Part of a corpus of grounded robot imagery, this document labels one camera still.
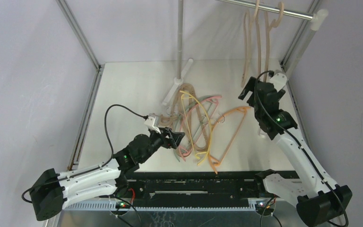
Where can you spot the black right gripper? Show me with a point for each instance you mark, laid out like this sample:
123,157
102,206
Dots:
259,95

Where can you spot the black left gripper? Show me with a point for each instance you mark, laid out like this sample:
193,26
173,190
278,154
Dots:
177,136

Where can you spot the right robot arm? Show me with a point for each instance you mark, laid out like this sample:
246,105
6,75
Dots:
318,198

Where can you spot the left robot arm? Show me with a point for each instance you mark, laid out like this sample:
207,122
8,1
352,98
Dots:
52,192

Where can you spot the metal clothes rack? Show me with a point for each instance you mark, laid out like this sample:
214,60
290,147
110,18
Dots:
315,22

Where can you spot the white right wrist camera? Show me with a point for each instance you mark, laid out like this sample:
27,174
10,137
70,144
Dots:
278,80

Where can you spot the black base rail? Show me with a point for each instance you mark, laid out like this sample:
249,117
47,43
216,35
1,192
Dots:
171,190

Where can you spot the aluminium frame right post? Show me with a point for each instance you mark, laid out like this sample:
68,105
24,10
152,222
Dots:
313,7

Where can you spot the aluminium frame post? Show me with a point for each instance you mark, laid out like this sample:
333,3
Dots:
313,7
77,30

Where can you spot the aluminium frame left post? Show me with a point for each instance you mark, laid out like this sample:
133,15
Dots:
77,30

